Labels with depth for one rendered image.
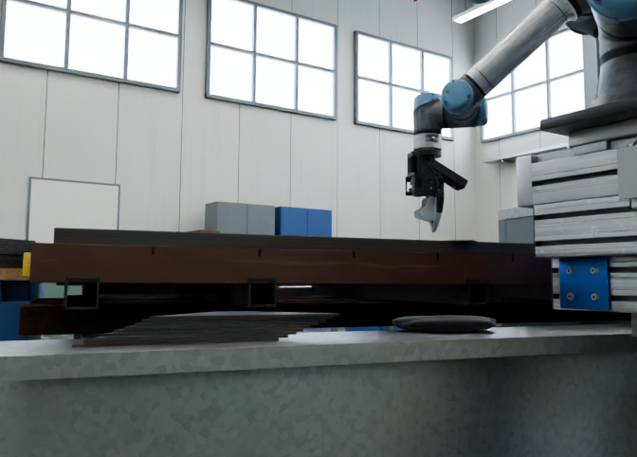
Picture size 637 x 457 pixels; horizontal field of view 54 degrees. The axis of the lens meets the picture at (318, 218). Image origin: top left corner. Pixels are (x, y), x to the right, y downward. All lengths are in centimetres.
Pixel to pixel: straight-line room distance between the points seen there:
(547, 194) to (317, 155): 1028
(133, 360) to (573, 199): 72
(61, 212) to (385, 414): 854
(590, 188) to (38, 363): 84
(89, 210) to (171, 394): 860
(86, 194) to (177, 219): 141
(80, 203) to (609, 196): 884
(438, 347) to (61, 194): 872
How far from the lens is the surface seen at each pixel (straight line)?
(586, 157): 110
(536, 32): 158
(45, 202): 947
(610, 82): 110
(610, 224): 107
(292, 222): 1014
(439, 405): 121
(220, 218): 955
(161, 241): 110
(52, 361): 85
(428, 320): 113
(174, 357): 86
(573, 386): 141
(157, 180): 994
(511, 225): 250
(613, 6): 100
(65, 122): 973
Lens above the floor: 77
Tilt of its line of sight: 6 degrees up
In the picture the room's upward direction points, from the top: straight up
